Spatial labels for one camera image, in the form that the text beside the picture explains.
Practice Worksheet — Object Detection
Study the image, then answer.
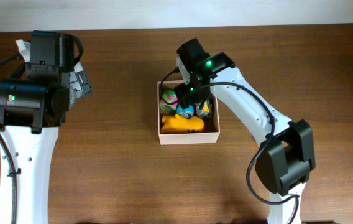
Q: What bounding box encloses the yellow squishy airplane toy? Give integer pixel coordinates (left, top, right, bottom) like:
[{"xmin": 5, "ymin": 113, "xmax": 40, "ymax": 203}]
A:
[{"xmin": 160, "ymin": 114, "xmax": 205, "ymax": 134}]

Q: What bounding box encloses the blue ball toy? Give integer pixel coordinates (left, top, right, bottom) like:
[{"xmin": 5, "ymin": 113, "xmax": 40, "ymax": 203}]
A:
[{"xmin": 176, "ymin": 105, "xmax": 195, "ymax": 119}]

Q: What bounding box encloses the colourful puzzle cube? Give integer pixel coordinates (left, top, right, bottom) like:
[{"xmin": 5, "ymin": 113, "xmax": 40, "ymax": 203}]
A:
[{"xmin": 159, "ymin": 89, "xmax": 178, "ymax": 115}]

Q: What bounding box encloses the pink cardboard box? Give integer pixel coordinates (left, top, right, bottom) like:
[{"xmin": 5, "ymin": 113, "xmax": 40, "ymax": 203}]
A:
[{"xmin": 157, "ymin": 96, "xmax": 221, "ymax": 145}]

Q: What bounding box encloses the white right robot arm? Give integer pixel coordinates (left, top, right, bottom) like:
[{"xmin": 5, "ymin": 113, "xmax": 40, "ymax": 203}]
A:
[{"xmin": 176, "ymin": 39, "xmax": 316, "ymax": 223}]

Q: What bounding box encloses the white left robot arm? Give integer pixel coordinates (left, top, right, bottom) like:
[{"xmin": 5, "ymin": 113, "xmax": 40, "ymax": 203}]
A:
[{"xmin": 0, "ymin": 31, "xmax": 93, "ymax": 223}]

